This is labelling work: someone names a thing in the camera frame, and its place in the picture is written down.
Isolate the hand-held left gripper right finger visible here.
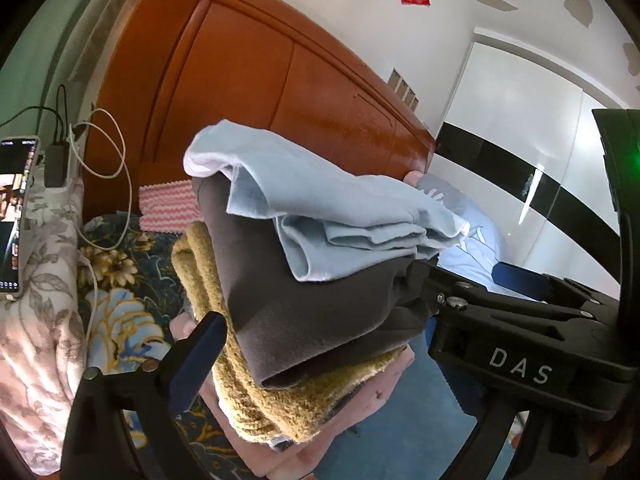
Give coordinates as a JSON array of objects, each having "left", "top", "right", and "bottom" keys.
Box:
[{"left": 462, "top": 405, "right": 601, "bottom": 480}]

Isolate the light blue garment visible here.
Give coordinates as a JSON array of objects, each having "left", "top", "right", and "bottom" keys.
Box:
[{"left": 182, "top": 119, "right": 471, "bottom": 283}]

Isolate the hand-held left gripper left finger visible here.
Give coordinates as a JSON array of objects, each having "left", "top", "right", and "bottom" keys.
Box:
[{"left": 60, "top": 311, "right": 228, "bottom": 480}]

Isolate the mustard knitted sweater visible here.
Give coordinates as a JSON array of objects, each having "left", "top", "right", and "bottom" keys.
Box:
[{"left": 171, "top": 222, "right": 406, "bottom": 445}]

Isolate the pink folded garment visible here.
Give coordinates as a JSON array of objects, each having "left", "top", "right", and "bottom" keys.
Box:
[{"left": 169, "top": 310, "right": 416, "bottom": 480}]

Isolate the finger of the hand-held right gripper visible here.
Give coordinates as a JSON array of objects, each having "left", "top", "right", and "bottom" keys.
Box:
[
  {"left": 410, "top": 259, "right": 610, "bottom": 332},
  {"left": 492, "top": 261, "right": 619, "bottom": 312}
]

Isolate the beige wall panel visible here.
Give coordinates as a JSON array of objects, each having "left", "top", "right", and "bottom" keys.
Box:
[{"left": 387, "top": 66, "right": 419, "bottom": 111}]

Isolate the orange wooden headboard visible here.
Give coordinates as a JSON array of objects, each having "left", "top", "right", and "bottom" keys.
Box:
[{"left": 82, "top": 0, "right": 436, "bottom": 221}]

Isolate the dark brown garment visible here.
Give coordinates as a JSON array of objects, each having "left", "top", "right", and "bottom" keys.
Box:
[{"left": 192, "top": 177, "right": 441, "bottom": 391}]

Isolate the white wardrobe with black stripe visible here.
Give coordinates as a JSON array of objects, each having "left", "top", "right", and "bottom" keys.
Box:
[{"left": 430, "top": 40, "right": 626, "bottom": 301}]

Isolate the pink floral quilt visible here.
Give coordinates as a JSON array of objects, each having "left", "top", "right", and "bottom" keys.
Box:
[{"left": 0, "top": 175, "right": 96, "bottom": 478}]

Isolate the white cable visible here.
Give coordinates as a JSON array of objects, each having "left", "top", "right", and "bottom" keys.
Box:
[{"left": 70, "top": 107, "right": 133, "bottom": 351}]

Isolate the pale green curtain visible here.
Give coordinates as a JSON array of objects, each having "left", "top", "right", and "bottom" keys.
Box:
[{"left": 0, "top": 0, "right": 168, "bottom": 161}]

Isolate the black cable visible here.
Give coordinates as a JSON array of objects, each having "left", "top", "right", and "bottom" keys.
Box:
[{"left": 0, "top": 84, "right": 71, "bottom": 146}]

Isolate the pink white zigzag cloth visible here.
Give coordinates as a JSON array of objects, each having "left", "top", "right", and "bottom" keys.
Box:
[{"left": 137, "top": 179, "right": 206, "bottom": 233}]

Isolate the smartphone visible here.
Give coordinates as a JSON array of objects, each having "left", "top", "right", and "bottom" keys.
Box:
[{"left": 0, "top": 135, "right": 41, "bottom": 295}]

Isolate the dark floral bedsheet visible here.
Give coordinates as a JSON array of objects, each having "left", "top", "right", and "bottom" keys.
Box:
[{"left": 80, "top": 212, "right": 241, "bottom": 480}]

